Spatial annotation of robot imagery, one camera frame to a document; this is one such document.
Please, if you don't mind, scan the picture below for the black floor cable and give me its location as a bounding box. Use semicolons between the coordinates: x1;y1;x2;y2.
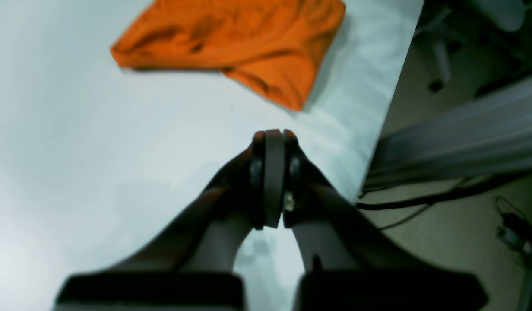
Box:
356;171;530;211

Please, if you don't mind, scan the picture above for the grey aluminium frame rail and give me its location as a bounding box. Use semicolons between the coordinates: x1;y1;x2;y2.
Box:
362;75;532;191

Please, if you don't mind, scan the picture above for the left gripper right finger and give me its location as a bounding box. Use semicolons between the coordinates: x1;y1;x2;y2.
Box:
282;130;488;311

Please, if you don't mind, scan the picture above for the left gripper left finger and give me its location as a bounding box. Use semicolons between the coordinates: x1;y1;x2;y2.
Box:
54;130;284;311

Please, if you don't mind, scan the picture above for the orange T-shirt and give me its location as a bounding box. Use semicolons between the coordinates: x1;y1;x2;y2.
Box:
110;0;346;111

